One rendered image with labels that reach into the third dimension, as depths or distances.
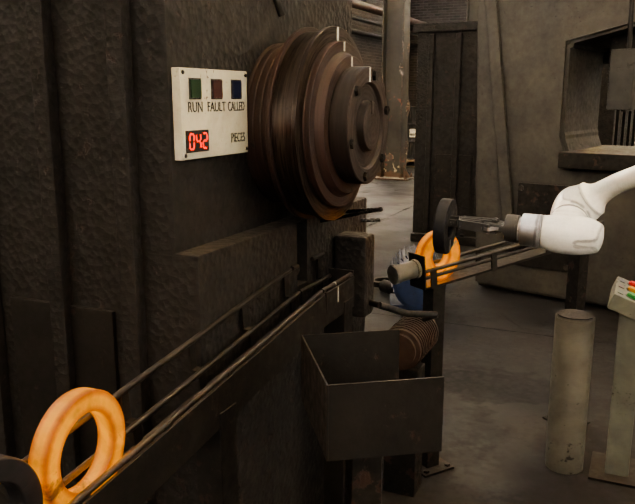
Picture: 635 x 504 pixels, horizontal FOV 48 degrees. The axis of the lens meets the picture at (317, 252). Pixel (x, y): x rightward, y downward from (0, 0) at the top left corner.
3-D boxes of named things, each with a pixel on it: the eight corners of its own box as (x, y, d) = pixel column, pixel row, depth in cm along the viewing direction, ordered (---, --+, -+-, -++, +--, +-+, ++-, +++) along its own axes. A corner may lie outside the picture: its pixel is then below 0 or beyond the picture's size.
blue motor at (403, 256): (390, 319, 393) (391, 257, 386) (388, 291, 449) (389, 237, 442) (447, 320, 391) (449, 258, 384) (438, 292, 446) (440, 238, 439)
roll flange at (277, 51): (232, 229, 169) (227, 19, 159) (316, 203, 211) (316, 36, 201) (270, 232, 165) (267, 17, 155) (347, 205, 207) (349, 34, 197)
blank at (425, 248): (429, 288, 225) (436, 291, 222) (406, 252, 218) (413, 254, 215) (460, 255, 230) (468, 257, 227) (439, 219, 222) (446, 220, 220)
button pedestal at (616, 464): (587, 483, 226) (603, 292, 213) (593, 449, 247) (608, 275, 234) (643, 494, 220) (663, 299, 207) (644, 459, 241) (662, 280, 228)
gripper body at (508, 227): (516, 245, 193) (481, 240, 196) (520, 239, 200) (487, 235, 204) (519, 217, 191) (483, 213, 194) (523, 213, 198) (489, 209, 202)
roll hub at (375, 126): (328, 189, 167) (328, 64, 161) (370, 177, 192) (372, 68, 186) (350, 190, 165) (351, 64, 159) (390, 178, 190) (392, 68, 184)
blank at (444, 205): (433, 206, 195) (445, 207, 194) (447, 192, 208) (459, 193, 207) (430, 260, 200) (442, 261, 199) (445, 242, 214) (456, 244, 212)
